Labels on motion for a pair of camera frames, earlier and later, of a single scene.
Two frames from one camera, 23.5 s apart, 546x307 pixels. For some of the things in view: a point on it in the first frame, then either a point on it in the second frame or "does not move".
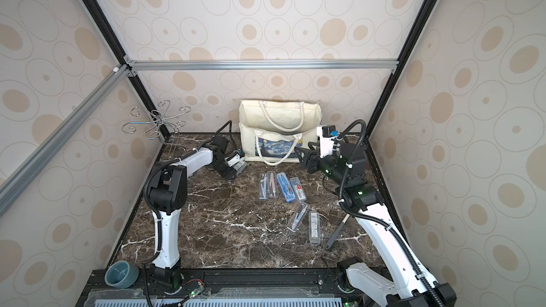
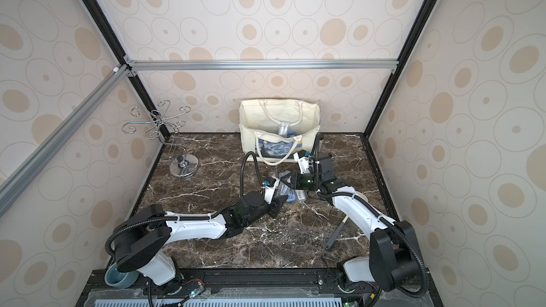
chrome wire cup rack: x=168 y=132 does not move
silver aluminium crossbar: x=262 y=65 does not move
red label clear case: x=299 y=192 does not move
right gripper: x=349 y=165 → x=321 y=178
